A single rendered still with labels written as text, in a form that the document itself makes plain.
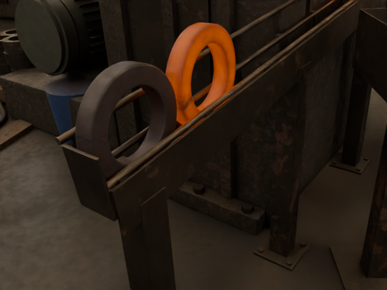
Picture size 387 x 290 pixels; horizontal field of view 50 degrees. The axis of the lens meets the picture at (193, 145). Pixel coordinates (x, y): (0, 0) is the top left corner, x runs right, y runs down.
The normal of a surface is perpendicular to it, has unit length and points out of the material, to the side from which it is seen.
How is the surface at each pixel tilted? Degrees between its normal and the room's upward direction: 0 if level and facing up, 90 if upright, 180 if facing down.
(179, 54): 49
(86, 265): 0
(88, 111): 55
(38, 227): 0
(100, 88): 35
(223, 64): 97
